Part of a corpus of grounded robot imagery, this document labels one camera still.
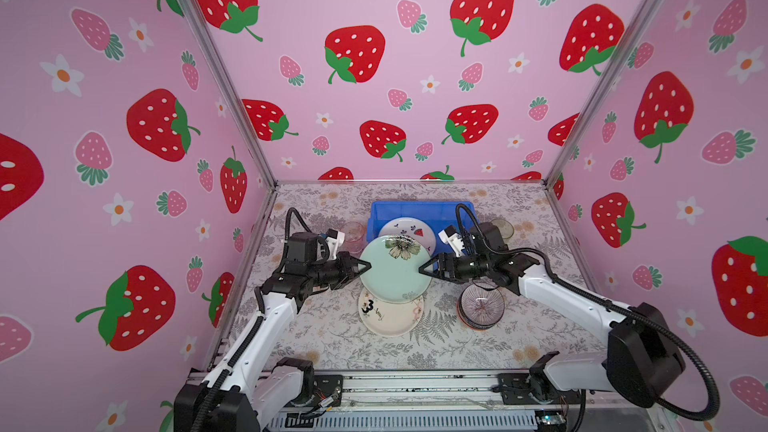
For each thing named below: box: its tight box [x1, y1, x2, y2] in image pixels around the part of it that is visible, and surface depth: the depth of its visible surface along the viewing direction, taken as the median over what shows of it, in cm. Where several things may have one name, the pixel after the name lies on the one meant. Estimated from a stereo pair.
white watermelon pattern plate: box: [378, 217, 437, 257], surface depth 107 cm
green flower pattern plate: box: [359, 235, 433, 304], surface depth 78 cm
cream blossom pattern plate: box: [358, 287, 425, 337], surface depth 88 cm
